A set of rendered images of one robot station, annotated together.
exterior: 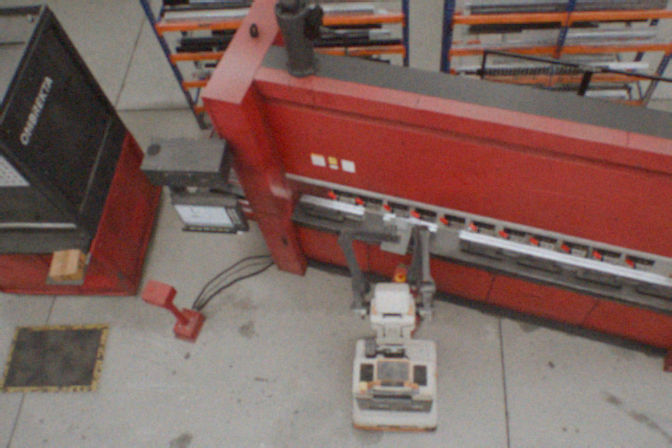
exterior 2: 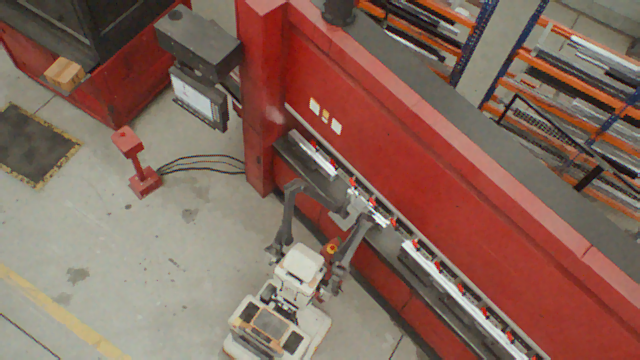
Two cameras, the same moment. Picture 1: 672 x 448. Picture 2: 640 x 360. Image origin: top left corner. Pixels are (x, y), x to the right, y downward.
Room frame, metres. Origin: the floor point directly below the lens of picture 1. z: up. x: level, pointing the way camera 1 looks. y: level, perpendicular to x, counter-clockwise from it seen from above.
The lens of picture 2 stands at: (0.29, -0.42, 4.49)
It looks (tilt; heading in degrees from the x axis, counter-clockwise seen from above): 61 degrees down; 9
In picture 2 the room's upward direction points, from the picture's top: 11 degrees clockwise
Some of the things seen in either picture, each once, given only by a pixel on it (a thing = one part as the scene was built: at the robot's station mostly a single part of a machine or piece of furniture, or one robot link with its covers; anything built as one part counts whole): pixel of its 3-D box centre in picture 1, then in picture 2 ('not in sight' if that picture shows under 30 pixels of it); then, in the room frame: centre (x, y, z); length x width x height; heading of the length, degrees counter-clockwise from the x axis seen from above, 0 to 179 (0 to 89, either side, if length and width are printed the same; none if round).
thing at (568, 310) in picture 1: (482, 279); (405, 292); (1.77, -1.01, 0.41); 3.00 x 0.21 x 0.83; 62
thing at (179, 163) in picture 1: (203, 191); (203, 76); (2.34, 0.85, 1.53); 0.51 x 0.25 x 0.85; 74
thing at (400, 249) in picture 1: (397, 236); (349, 211); (1.99, -0.39, 1.00); 0.26 x 0.18 x 0.01; 152
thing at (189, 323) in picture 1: (173, 310); (136, 162); (2.05, 1.45, 0.41); 0.25 x 0.20 x 0.83; 152
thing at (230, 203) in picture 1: (212, 211); (202, 97); (2.24, 0.82, 1.42); 0.45 x 0.12 x 0.36; 74
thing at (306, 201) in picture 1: (332, 207); (312, 155); (2.39, 0.02, 0.92); 0.50 x 0.06 x 0.10; 62
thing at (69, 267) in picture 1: (64, 265); (62, 72); (2.29, 2.05, 1.04); 0.30 x 0.26 x 0.12; 76
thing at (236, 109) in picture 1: (284, 160); (294, 91); (2.74, 0.31, 1.15); 0.85 x 0.25 x 2.30; 152
